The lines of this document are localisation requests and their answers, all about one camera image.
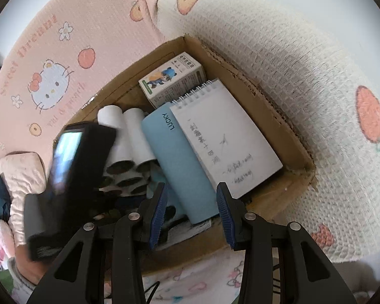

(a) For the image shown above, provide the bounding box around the person's printed pajama leg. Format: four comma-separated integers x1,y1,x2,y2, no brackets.
141,253,251,304

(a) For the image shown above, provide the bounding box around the cartoon print small box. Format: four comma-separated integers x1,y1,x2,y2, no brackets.
138,51,206,109

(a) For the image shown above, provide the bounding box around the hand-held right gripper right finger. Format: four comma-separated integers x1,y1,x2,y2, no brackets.
215,182,358,304

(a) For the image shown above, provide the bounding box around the cardboard box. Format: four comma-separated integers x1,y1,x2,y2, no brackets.
54,35,317,276

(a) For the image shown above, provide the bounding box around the white spiral notepad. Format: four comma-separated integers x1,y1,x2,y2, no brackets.
170,79,284,199

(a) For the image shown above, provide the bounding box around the person's left hand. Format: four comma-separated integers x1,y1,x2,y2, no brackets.
15,250,53,287

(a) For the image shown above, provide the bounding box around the light blue case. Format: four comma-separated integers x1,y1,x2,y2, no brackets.
141,102,220,225

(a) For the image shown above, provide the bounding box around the light blue packet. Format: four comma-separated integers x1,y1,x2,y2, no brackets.
147,165,168,197

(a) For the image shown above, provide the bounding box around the stack of white rolls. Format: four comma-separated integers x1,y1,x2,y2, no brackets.
97,105,159,197

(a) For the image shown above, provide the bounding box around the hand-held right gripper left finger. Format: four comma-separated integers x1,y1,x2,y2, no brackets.
27,182,168,304

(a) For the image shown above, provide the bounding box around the cream printed pillow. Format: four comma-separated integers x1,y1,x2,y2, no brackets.
0,152,46,248

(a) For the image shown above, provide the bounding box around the black cable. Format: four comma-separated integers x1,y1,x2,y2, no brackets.
144,280,160,304

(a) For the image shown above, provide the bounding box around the pink cat print blanket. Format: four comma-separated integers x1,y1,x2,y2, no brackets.
0,0,380,265

